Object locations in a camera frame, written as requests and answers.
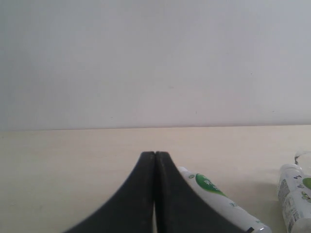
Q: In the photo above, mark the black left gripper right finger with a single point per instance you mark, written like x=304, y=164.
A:
x=178, y=209

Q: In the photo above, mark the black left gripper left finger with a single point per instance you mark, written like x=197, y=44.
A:
x=130, y=209

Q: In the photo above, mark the clear bottle butterfly label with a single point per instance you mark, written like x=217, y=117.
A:
x=294, y=195

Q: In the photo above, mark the clear bottle red label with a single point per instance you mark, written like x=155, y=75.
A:
x=303, y=158

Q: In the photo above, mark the white bottle green label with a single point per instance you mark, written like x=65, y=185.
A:
x=220, y=203

